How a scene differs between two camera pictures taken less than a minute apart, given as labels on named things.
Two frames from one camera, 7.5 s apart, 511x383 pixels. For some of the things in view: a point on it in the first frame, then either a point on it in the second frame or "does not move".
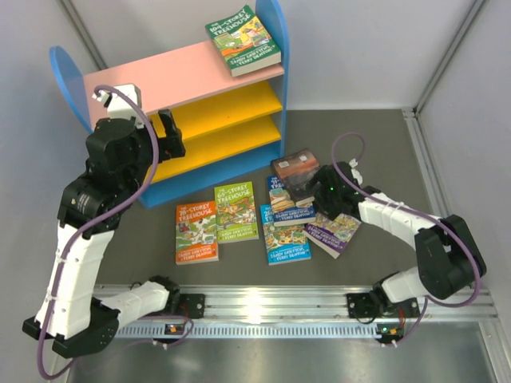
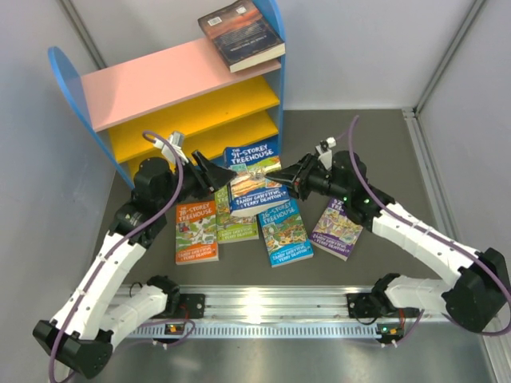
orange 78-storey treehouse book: (196, 233) does not move
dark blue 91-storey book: (285, 210) → (251, 191)
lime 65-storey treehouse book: (235, 213) does not move
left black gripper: (169, 145) → (213, 175)
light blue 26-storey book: (285, 244) does not move
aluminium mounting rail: (310, 304) does not move
